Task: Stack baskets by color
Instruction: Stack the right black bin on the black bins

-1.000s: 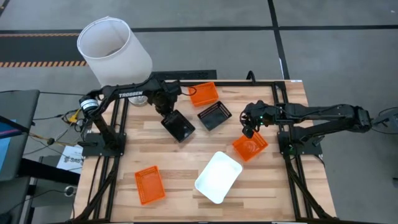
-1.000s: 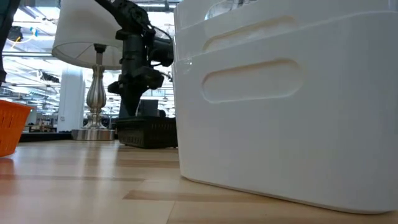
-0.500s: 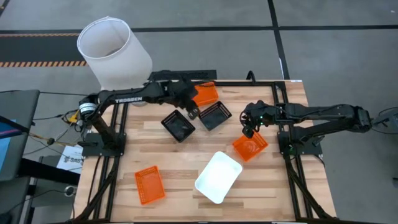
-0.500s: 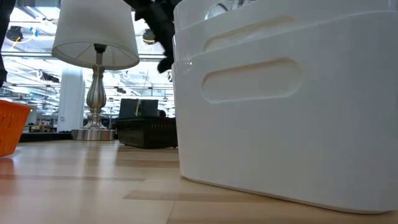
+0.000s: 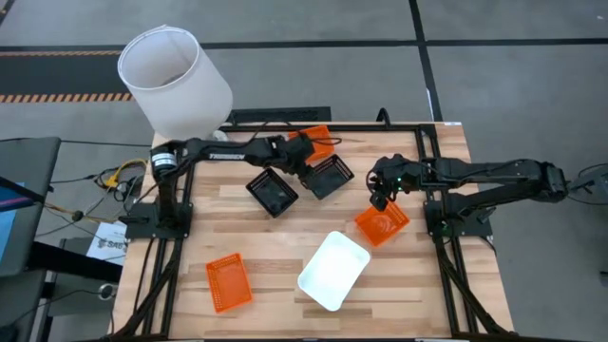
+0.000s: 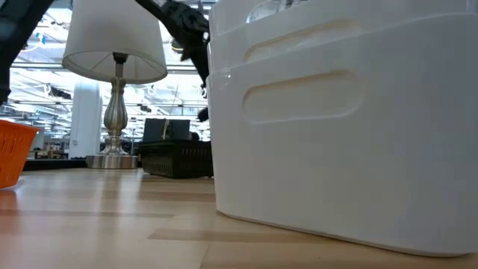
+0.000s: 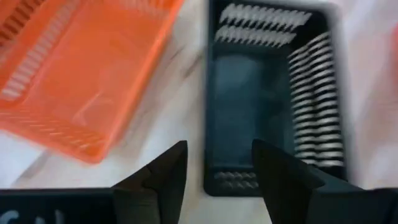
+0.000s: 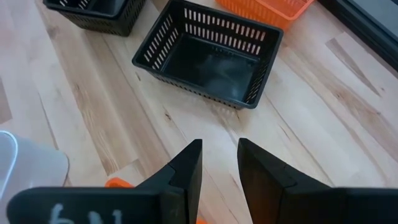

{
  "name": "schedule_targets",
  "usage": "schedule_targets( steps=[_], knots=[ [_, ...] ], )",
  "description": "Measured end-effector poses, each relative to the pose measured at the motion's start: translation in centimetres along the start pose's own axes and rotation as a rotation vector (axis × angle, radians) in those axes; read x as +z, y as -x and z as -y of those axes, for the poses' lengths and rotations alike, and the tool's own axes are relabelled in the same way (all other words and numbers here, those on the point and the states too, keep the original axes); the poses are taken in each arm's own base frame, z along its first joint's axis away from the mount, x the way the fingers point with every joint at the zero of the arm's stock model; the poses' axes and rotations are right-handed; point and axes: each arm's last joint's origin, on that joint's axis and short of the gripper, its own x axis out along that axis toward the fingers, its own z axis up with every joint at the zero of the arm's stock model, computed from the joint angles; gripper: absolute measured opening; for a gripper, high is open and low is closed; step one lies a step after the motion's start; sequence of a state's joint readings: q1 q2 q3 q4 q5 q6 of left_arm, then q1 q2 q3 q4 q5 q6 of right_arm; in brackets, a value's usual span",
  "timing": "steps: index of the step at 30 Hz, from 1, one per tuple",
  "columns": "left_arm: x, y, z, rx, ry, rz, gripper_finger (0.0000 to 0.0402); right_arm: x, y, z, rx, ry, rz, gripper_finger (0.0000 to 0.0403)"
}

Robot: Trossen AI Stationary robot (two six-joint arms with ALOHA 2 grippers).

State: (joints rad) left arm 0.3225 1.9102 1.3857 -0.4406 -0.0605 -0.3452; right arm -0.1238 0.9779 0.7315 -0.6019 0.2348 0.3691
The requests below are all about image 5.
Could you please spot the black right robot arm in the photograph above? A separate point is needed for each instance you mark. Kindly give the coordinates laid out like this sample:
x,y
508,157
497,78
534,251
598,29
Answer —
x,y
499,173

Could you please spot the blue screen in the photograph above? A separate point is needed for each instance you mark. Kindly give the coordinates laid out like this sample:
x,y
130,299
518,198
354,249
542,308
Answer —
x,y
7,223

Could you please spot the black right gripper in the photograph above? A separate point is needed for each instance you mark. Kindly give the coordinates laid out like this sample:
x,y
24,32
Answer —
x,y
394,173

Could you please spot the round grey floor puck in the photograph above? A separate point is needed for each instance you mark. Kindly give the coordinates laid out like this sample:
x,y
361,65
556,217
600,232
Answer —
x,y
107,291

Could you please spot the white plastic basket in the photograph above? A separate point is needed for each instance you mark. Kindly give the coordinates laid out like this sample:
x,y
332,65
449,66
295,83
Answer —
x,y
332,271

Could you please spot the silver lamp base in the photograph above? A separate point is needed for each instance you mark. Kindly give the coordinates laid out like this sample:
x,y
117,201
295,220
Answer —
x,y
221,136

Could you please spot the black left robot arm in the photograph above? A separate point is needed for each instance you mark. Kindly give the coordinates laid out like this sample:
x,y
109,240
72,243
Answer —
x,y
228,156

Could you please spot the orange plastic mesh basket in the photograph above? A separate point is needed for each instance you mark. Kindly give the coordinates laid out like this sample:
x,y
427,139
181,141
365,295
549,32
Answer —
x,y
385,229
228,282
324,147

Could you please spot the black plastic mesh basket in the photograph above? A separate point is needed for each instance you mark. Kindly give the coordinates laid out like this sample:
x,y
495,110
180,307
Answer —
x,y
271,194
332,178

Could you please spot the black flat bar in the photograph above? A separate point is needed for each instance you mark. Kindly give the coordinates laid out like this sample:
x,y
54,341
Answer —
x,y
280,115

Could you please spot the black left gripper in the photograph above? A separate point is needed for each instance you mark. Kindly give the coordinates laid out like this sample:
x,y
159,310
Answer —
x,y
298,153

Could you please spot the white printed paper sheet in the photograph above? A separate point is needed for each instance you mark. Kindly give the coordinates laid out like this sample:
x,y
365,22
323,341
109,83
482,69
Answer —
x,y
107,244

